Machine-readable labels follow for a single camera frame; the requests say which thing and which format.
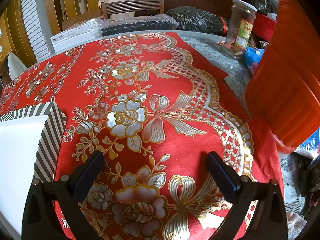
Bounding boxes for white cardboard box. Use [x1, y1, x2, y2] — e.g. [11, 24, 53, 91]
[50, 17, 104, 54]

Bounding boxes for orange plastic basket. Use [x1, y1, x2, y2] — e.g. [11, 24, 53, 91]
[245, 0, 319, 153]

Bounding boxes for white louvered door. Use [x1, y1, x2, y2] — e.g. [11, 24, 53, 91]
[21, 0, 51, 62]

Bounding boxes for red floral gold tablecloth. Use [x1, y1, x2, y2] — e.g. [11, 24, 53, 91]
[1, 33, 283, 239]

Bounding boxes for dark wooden chair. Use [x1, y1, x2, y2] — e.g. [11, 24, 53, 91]
[100, 0, 164, 18]

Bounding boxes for dark package in clear plastic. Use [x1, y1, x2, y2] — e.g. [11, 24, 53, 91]
[99, 14, 179, 36]

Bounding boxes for blue plastic bag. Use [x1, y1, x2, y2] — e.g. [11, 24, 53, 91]
[244, 46, 265, 75]

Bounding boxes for white ironing board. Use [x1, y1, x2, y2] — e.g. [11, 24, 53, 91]
[8, 52, 28, 80]

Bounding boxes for black plastic bag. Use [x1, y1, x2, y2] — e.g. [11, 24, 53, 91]
[167, 6, 229, 36]

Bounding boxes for glass jar with label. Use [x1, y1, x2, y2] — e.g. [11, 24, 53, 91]
[223, 0, 258, 58]

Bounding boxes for striped white jewelry tray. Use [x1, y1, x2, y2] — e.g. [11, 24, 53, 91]
[0, 102, 67, 239]

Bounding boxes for red plastic tub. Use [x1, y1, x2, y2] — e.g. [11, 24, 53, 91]
[252, 12, 276, 42]

